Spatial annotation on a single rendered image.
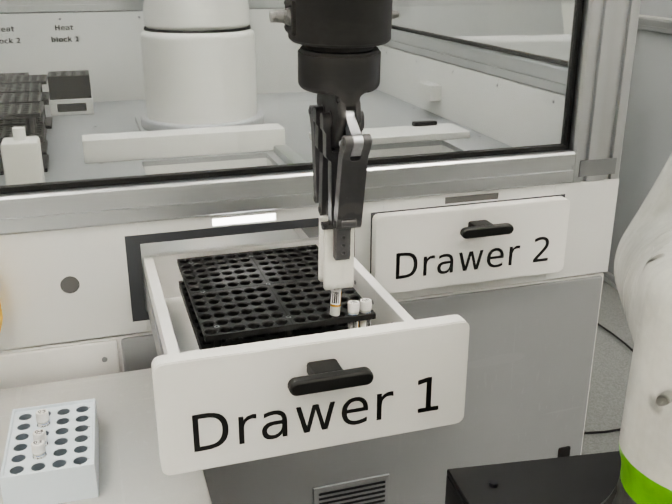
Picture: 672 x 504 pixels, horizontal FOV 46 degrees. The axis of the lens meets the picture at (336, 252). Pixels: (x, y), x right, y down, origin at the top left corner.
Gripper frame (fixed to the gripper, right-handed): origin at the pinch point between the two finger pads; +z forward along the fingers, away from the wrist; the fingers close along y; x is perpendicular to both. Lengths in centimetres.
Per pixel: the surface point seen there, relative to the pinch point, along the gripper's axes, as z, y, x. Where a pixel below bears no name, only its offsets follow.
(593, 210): 8, -24, 46
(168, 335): 7.4, -0.4, -17.0
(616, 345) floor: 105, -131, 139
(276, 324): 6.7, 1.2, -6.4
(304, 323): 6.7, 1.7, -3.7
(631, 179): 63, -178, 169
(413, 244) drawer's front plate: 9.6, -20.9, 16.8
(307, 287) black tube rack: 7.3, -7.2, -1.1
